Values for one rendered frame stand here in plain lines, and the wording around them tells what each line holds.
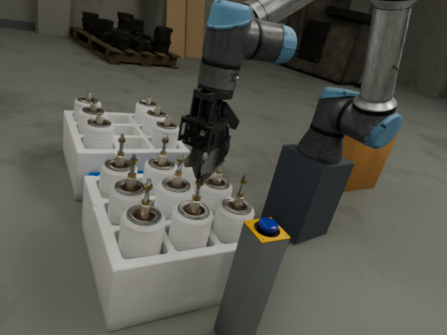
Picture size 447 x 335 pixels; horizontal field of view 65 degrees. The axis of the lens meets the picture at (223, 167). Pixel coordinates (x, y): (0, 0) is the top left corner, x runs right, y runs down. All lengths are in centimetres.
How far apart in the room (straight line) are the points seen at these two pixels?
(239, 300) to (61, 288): 44
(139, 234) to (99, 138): 53
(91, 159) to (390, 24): 93
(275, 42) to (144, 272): 53
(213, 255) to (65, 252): 44
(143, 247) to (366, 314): 67
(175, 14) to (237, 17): 368
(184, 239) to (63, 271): 35
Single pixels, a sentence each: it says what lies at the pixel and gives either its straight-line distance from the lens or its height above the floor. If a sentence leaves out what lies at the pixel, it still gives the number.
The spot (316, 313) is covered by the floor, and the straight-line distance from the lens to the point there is 107.
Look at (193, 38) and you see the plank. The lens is 449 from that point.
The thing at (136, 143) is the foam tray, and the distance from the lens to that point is 137.
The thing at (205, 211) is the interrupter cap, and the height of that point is 25.
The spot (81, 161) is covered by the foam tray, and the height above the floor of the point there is 15.
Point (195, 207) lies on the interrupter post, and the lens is 82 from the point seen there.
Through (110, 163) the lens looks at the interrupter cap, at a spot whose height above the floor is 25.
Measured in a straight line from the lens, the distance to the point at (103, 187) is 98.
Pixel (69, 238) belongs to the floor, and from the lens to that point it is 113.
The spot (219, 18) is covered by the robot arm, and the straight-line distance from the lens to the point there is 66.
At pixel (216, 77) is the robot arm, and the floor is 57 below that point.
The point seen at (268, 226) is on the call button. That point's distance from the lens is 70.
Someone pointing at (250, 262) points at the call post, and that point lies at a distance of 72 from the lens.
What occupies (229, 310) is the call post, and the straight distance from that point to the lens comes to 83.
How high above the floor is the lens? 70
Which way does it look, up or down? 25 degrees down
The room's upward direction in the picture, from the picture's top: 13 degrees clockwise
